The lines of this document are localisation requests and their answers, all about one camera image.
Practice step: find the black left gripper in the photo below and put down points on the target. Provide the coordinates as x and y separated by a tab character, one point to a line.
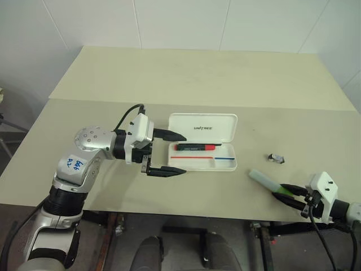
138	155

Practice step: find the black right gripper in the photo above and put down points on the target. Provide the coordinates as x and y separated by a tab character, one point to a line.
314	207

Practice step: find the green marker with pale cap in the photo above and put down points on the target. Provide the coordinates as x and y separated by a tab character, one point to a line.
262	179

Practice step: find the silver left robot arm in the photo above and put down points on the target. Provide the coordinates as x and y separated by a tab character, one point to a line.
90	141

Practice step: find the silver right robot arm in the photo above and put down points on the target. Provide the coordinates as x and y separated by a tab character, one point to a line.
342	211

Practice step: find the red marker with black cap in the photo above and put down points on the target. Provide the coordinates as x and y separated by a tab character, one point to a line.
207	147

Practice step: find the white plastic pencil case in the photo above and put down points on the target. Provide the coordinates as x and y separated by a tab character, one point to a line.
203	128

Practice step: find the dark rounded shape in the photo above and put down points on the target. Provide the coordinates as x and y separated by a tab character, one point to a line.
221	251
149	254

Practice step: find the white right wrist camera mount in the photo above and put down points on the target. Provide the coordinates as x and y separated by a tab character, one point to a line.
323	183

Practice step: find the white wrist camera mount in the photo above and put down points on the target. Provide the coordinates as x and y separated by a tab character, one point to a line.
140	127
323	183

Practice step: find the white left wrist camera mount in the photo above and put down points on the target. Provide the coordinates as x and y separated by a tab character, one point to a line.
140	127

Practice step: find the black metal table frame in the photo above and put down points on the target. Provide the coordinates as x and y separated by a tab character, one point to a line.
183	229

